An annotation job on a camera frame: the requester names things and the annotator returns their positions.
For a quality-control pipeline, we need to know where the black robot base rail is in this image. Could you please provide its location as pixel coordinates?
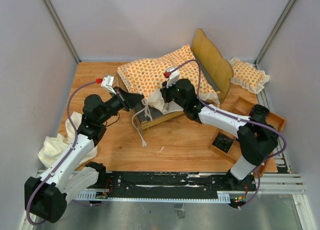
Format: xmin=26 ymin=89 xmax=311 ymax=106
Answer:
xmin=61 ymin=171 xmax=305 ymax=203

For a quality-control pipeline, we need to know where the dark rolled sock lower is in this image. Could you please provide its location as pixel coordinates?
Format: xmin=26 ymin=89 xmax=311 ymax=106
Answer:
xmin=212 ymin=133 xmax=234 ymax=153

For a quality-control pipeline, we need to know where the dark rolled sock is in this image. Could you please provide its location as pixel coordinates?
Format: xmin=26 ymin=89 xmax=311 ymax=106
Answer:
xmin=212 ymin=133 xmax=234 ymax=153
xmin=249 ymin=104 xmax=270 ymax=120

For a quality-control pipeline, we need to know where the duck print small pillow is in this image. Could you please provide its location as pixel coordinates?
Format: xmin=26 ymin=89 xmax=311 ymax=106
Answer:
xmin=229 ymin=57 xmax=270 ymax=94

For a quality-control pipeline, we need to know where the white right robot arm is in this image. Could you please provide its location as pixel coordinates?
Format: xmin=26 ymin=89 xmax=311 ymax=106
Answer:
xmin=160 ymin=79 xmax=281 ymax=190

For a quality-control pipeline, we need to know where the dark rolled sock upper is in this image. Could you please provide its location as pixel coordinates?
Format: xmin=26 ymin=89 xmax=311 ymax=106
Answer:
xmin=249 ymin=104 xmax=270 ymax=120

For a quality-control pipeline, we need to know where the wooden pet bed frame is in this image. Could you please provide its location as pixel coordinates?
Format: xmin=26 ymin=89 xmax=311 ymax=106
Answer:
xmin=135 ymin=28 xmax=234 ymax=131

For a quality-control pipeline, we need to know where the duck print bed cover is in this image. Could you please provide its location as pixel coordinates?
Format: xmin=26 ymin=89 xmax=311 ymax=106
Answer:
xmin=117 ymin=45 xmax=220 ymax=123

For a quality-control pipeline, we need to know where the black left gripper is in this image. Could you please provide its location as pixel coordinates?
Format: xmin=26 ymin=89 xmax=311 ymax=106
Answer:
xmin=98 ymin=86 xmax=145 ymax=124

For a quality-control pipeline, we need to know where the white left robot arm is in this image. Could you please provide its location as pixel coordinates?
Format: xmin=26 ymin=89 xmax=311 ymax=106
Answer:
xmin=24 ymin=87 xmax=144 ymax=226

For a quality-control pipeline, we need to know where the cream cloth pile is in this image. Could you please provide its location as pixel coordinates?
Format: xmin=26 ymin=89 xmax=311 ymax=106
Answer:
xmin=38 ymin=112 xmax=98 ymax=168

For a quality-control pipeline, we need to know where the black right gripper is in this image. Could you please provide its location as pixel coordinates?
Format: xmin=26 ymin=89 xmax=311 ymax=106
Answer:
xmin=159 ymin=78 xmax=187 ymax=109

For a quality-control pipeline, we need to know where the wooden compartment organizer box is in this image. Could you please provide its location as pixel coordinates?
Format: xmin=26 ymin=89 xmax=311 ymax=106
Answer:
xmin=210 ymin=97 xmax=286 ymax=165

